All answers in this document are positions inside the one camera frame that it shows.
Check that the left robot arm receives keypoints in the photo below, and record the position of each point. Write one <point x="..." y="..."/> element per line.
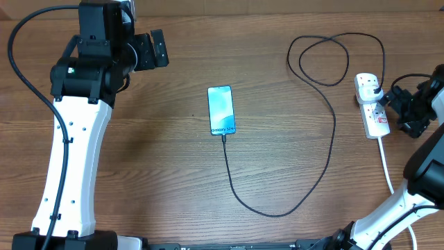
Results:
<point x="94" y="67"/>

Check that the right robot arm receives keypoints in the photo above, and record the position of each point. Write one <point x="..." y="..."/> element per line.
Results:
<point x="421" y="192"/>

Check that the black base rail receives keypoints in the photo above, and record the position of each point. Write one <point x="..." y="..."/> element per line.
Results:
<point x="297" y="245"/>

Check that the white power strip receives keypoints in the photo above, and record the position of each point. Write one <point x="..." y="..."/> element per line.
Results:
<point x="373" y="115"/>

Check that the white charger adapter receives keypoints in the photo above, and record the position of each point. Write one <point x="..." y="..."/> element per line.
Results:
<point x="368" y="94"/>

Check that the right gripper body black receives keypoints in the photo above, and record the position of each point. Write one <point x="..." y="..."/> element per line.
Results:
<point x="413" y="113"/>

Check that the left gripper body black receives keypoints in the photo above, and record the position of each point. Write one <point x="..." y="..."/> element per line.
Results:
<point x="146" y="59"/>

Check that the Samsung Galaxy smartphone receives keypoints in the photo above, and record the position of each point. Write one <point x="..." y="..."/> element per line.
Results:
<point x="221" y="110"/>

